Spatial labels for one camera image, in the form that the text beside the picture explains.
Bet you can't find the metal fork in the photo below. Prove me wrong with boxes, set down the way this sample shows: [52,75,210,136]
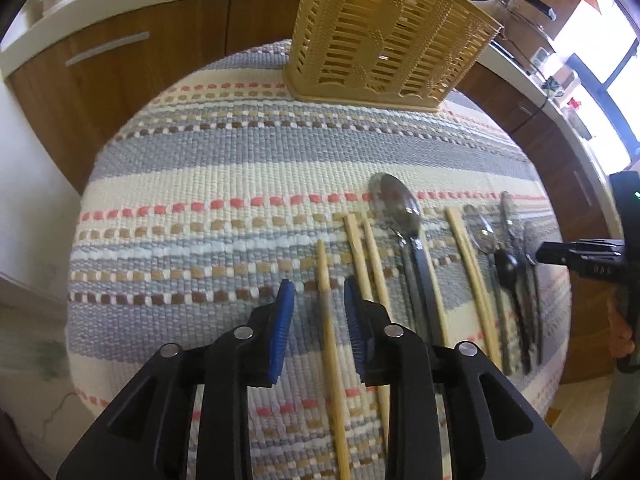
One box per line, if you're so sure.
[500,191,544,365]

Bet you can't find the small black spoon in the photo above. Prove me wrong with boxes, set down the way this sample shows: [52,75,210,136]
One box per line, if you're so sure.
[494,247,532,375]

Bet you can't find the large clear grey spoon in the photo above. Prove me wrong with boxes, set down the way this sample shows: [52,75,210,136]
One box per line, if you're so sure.
[370,172,445,347]

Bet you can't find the person's right hand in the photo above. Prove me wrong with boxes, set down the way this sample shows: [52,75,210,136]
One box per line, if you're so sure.
[608,296,634,359]

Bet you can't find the striped woven placemat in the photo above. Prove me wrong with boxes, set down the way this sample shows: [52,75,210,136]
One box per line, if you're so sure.
[66,41,561,479]

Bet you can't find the yellow plastic utensil basket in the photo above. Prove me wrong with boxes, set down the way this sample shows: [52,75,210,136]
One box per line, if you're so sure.
[283,0,502,112]

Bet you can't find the black power cable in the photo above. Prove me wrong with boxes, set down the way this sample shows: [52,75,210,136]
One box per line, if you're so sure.
[491,34,557,111]

